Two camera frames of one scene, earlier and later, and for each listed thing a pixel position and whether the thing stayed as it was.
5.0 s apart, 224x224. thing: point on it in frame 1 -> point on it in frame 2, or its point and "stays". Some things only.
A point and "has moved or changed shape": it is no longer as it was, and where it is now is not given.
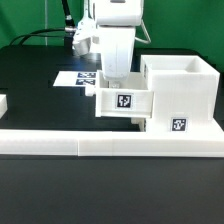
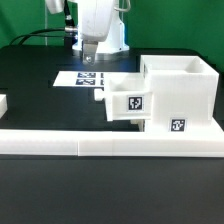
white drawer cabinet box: [186, 95] stays
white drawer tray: [133, 99] has moved or changed shape
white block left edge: [3, 105] stays
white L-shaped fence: [119, 143] stays
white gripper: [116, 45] -> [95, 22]
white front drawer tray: [141, 121] stays
